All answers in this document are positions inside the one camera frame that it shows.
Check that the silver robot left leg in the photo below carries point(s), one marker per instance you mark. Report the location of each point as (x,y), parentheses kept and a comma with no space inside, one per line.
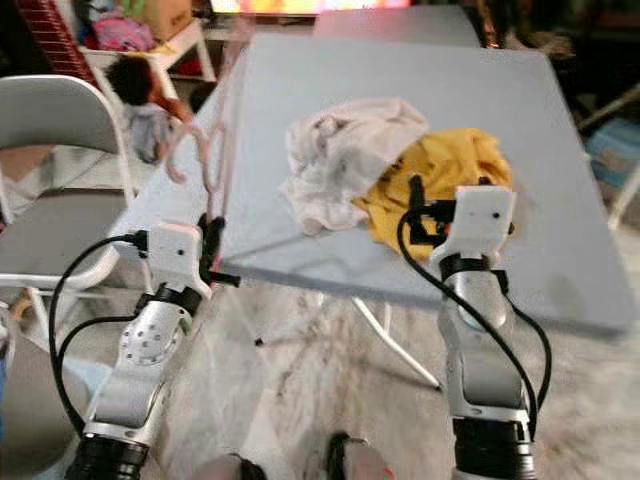
(220,468)

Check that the yellow cloth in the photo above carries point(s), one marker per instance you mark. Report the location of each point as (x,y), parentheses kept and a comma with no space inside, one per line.
(445,160)

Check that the television screen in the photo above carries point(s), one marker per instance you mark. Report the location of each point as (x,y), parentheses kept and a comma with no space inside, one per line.
(310,5)

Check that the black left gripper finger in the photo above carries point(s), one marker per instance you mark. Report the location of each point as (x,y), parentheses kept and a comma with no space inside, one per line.
(212,245)

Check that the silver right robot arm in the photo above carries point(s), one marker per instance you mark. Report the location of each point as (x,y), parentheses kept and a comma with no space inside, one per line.
(485,370)

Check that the low white shelf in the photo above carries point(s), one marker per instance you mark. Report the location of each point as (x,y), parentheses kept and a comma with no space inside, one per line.
(190,45)

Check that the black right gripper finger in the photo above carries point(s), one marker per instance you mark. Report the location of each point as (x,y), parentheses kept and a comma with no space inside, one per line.
(414,200)

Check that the cardboard box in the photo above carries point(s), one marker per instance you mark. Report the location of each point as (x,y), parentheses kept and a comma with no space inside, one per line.
(170,15)

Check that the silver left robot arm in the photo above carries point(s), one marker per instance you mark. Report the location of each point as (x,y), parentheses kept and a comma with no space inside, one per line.
(150,345)

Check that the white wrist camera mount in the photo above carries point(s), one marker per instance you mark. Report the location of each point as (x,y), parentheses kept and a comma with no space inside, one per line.
(175,255)
(480,220)

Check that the grey folding table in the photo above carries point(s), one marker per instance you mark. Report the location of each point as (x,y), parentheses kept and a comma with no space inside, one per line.
(360,60)

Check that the curly-haired child grey dress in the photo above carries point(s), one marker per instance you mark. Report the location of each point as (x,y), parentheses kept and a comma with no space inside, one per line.
(145,125)

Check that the silver robot leg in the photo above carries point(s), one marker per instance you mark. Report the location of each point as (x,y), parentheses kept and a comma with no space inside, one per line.
(220,468)
(360,460)

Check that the silver robot right leg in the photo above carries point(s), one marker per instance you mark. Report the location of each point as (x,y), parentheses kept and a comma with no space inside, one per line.
(360,460)

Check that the grey white folding chair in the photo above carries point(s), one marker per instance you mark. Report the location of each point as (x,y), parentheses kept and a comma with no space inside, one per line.
(50,240)

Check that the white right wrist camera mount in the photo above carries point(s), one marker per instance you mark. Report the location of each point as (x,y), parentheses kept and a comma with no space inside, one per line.
(480,220)

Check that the pink bag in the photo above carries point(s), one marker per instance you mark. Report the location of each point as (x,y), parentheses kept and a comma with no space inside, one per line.
(125,35)

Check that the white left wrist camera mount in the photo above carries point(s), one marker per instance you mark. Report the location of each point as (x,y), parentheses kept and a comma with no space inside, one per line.
(175,255)

